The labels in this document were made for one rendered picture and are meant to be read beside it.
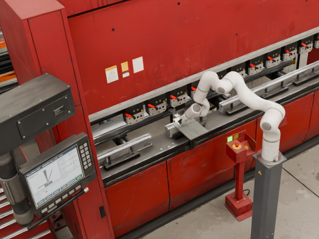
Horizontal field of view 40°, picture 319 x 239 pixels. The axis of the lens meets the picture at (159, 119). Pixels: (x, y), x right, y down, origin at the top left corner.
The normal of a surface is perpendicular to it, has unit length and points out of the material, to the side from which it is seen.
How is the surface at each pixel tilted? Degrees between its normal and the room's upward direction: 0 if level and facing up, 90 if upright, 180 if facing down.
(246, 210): 90
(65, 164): 90
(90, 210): 90
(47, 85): 0
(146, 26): 90
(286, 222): 0
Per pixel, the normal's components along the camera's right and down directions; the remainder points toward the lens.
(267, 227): 0.49, 0.48
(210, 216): -0.07, -0.80
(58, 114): 0.70, 0.37
